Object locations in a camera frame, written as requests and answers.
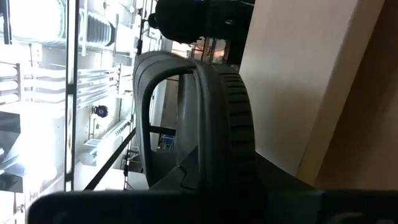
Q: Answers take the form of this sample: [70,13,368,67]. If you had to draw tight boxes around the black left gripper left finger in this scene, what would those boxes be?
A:
[27,146,206,224]

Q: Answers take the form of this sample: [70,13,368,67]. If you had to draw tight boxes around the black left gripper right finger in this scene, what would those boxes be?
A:
[253,151,398,224]

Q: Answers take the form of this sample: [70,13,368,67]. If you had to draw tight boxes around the dark grey rubber slide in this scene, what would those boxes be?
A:
[132,51,256,192]

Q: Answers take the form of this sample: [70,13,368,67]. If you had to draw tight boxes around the black ceiling speaker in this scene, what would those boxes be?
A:
[92,105,109,119]

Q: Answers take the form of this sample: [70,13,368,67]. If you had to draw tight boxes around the person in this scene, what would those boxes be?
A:
[148,0,256,44]

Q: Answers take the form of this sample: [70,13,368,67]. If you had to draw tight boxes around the black aluminium table frame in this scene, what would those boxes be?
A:
[63,0,137,192]

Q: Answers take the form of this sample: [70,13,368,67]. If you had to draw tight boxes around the wooden shelf black metal frame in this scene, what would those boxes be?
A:
[239,0,398,191]

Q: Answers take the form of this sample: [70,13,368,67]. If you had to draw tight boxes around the silver ceiling air duct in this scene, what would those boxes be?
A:
[86,12,116,48]

